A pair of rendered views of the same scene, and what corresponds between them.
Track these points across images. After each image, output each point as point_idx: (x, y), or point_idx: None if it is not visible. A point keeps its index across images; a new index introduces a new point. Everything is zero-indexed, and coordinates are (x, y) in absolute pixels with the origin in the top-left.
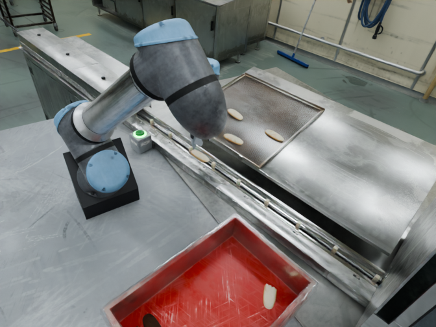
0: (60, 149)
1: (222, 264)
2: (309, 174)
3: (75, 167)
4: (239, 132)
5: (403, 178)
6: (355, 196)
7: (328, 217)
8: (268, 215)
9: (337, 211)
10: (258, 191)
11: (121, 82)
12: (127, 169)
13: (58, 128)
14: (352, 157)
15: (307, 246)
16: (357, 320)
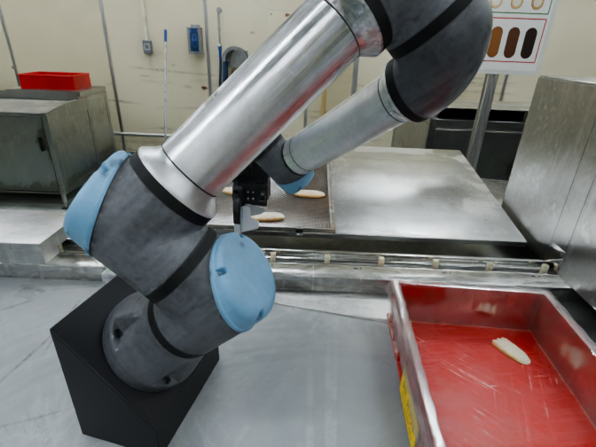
0: None
1: (429, 356)
2: (387, 213)
3: (95, 346)
4: (264, 207)
5: (457, 181)
6: (445, 211)
7: (447, 242)
8: (402, 271)
9: (450, 231)
10: (356, 257)
11: (304, 31)
12: (267, 260)
13: (94, 227)
14: (401, 182)
15: (471, 277)
16: (579, 315)
